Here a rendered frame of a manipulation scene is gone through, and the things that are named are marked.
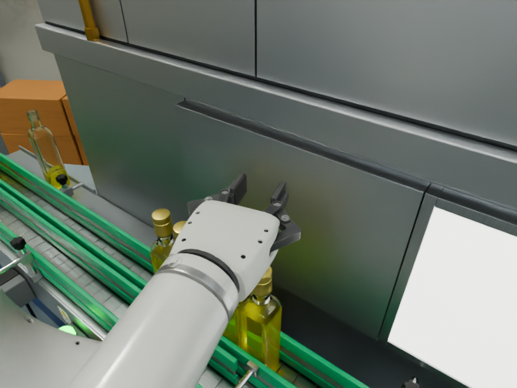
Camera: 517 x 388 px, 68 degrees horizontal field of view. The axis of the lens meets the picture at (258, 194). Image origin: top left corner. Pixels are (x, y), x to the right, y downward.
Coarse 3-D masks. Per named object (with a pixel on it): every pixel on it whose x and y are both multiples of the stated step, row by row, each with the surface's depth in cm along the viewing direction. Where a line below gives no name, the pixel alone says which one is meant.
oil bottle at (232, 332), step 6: (240, 306) 66; (234, 312) 67; (234, 318) 68; (240, 318) 68; (228, 324) 71; (234, 324) 69; (240, 324) 69; (228, 330) 72; (234, 330) 70; (240, 330) 70; (228, 336) 73; (234, 336) 72; (240, 336) 71; (234, 342) 73; (240, 342) 72
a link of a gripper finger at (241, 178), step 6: (240, 174) 51; (234, 180) 51; (240, 180) 50; (246, 180) 52; (234, 186) 49; (240, 186) 50; (246, 186) 52; (234, 192) 49; (240, 192) 50; (210, 198) 48; (216, 198) 48; (228, 198) 48; (234, 198) 49; (240, 198) 51; (234, 204) 50
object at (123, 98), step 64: (64, 0) 83; (128, 0) 71; (192, 0) 62; (256, 0) 55; (320, 0) 49; (384, 0) 45; (448, 0) 41; (512, 0) 38; (64, 64) 96; (128, 64) 77; (192, 64) 69; (256, 64) 61; (320, 64) 54; (384, 64) 48; (448, 64) 44; (512, 64) 40; (128, 128) 93; (320, 128) 56; (384, 128) 50; (448, 128) 48; (512, 128) 43; (128, 192) 109; (512, 192) 45; (320, 320) 83; (384, 384) 81; (448, 384) 69
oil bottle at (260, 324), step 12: (252, 300) 64; (276, 300) 65; (240, 312) 66; (252, 312) 64; (264, 312) 63; (276, 312) 65; (252, 324) 65; (264, 324) 63; (276, 324) 67; (252, 336) 67; (264, 336) 65; (276, 336) 70; (252, 348) 70; (264, 348) 67; (276, 348) 72; (264, 360) 70; (276, 360) 75
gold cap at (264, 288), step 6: (270, 270) 61; (264, 276) 60; (270, 276) 60; (264, 282) 60; (270, 282) 61; (258, 288) 61; (264, 288) 61; (270, 288) 62; (258, 294) 62; (264, 294) 62
